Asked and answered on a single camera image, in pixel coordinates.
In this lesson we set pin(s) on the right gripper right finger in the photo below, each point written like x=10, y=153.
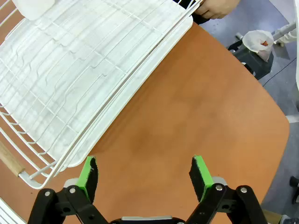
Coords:
x=201, y=177

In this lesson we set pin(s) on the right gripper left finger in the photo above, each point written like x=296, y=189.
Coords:
x=87, y=177

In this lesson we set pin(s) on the white plastic drain tray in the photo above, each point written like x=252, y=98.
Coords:
x=163, y=59

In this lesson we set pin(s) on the person's left hand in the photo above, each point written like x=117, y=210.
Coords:
x=217, y=8

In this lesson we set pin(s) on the white ridged board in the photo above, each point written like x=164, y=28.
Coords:
x=7, y=213

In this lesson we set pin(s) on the black chair base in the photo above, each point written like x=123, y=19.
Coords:
x=294, y=189

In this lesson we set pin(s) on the black plastic stool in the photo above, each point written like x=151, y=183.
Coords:
x=252, y=63

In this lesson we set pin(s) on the white plastic bag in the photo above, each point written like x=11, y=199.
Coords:
x=257, y=40

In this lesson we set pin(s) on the person in black clothes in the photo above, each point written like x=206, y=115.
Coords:
x=201, y=21

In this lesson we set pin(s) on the white plastic container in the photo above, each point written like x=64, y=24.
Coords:
x=32, y=8

